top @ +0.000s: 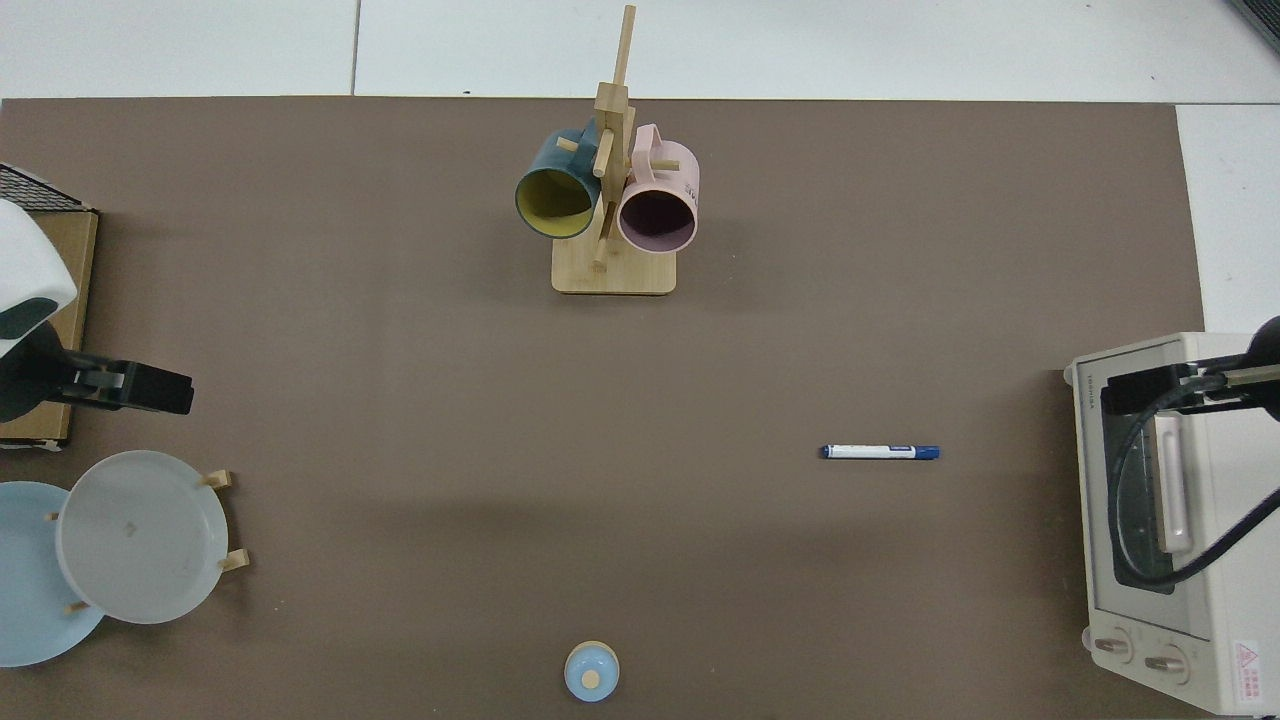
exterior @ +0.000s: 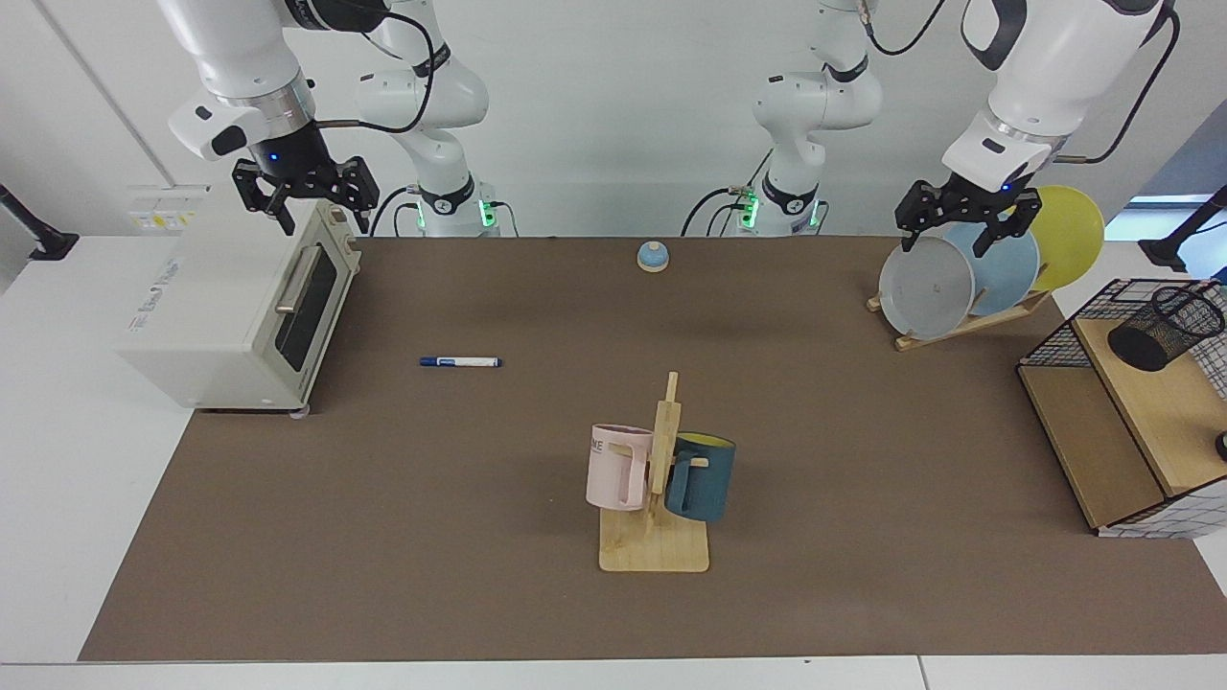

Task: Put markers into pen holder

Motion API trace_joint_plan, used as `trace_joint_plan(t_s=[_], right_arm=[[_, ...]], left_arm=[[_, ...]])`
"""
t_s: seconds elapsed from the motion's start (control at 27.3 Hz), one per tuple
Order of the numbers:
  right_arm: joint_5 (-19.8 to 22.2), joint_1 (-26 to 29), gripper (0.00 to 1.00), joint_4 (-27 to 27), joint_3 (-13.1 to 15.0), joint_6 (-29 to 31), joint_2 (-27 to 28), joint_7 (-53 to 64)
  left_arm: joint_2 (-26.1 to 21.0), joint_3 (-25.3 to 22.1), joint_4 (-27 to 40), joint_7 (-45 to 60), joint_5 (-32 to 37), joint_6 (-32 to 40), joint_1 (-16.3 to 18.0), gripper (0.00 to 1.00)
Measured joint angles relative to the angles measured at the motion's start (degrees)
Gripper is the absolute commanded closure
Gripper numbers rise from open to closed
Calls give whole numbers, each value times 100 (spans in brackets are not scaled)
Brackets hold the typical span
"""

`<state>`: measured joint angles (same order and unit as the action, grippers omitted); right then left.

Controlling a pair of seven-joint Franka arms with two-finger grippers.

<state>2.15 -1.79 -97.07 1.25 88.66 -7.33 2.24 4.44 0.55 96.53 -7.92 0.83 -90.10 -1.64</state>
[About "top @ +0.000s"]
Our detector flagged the teal mug yellow inside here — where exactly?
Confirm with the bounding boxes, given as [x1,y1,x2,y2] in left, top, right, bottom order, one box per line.
[514,118,606,240]

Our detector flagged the pink mug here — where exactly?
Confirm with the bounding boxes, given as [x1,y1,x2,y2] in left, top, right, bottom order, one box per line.
[616,124,700,254]

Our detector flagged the blue and white marker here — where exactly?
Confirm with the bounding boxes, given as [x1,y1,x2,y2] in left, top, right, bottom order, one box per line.
[820,444,941,461]

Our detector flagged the small blue round container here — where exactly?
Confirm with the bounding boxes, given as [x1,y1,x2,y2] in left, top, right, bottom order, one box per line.
[564,641,621,703]

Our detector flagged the wooden plate rack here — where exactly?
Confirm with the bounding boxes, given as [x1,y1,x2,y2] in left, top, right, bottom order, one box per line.
[45,468,251,614]

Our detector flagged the pale toaster oven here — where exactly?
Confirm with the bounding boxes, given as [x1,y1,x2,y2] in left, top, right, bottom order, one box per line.
[1063,332,1280,717]

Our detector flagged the brown table cloth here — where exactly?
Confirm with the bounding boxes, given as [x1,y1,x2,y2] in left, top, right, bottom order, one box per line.
[0,96,1206,720]

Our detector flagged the dark grey corner object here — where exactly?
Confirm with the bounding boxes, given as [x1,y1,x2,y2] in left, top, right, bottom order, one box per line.
[1228,0,1280,56]

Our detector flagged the wooden cup stand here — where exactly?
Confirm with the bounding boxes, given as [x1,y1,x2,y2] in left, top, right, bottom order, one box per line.
[551,5,679,296]

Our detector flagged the light blue plate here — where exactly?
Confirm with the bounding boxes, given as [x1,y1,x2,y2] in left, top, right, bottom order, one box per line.
[0,481,106,668]

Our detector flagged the grey plate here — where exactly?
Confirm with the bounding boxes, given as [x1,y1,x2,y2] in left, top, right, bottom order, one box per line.
[55,450,230,626]

